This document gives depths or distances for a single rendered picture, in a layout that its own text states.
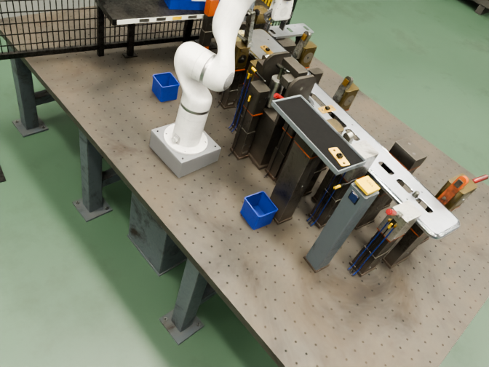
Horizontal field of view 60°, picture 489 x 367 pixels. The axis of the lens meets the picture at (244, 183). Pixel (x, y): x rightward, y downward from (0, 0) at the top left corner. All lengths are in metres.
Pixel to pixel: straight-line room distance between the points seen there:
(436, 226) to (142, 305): 1.41
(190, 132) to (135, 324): 0.98
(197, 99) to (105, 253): 1.09
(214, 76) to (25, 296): 1.39
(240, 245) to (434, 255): 0.87
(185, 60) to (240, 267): 0.78
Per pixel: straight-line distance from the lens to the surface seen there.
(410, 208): 1.57
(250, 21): 1.99
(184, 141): 1.78
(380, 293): 1.77
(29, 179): 2.74
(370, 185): 1.39
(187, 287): 1.85
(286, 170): 1.61
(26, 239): 2.48
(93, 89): 2.20
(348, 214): 1.44
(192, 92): 1.66
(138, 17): 2.13
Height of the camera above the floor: 2.02
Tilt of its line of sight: 45 degrees down
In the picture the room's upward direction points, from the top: 20 degrees clockwise
